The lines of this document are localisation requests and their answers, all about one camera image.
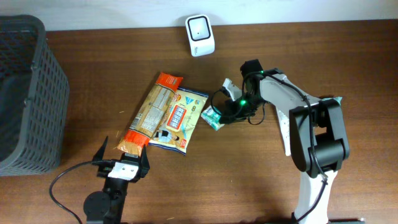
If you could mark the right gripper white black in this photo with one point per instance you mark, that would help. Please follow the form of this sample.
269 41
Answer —
234 117

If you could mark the grey plastic mesh basket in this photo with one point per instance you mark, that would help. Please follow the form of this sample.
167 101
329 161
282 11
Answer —
34 99

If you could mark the small teal white packet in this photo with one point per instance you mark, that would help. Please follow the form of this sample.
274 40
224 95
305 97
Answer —
212 118

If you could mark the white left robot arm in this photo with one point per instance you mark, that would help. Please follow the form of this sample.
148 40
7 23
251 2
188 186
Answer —
106 205

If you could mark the teal tissue pouch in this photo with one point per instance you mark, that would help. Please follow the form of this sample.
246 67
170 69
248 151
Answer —
338 99

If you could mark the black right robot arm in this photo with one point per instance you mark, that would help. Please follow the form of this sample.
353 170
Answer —
313 132

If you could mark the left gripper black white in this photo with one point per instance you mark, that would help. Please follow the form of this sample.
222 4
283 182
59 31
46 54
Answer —
143 167

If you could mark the white green tube beige cap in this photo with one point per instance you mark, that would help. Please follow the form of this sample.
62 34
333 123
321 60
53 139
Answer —
284 130

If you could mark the orange spaghetti package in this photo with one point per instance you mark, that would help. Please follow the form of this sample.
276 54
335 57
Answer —
150 114

